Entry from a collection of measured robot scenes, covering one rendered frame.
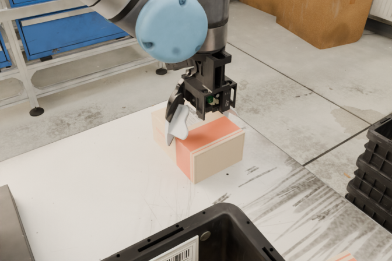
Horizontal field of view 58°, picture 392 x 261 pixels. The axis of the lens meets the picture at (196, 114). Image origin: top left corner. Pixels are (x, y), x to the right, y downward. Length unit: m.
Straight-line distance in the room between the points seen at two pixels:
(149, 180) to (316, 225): 0.31
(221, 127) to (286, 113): 1.42
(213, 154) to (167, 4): 0.37
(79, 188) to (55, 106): 1.57
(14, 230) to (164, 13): 0.42
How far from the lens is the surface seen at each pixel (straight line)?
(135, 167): 0.73
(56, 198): 0.71
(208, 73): 0.58
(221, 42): 0.57
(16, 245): 0.61
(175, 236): 0.34
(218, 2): 0.54
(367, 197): 1.20
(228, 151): 0.69
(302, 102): 2.22
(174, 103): 0.63
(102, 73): 2.23
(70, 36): 2.09
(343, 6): 2.85
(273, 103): 2.16
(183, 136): 0.63
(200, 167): 0.66
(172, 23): 0.36
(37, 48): 2.07
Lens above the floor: 1.21
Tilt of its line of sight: 37 degrees down
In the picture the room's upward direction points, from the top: straight up
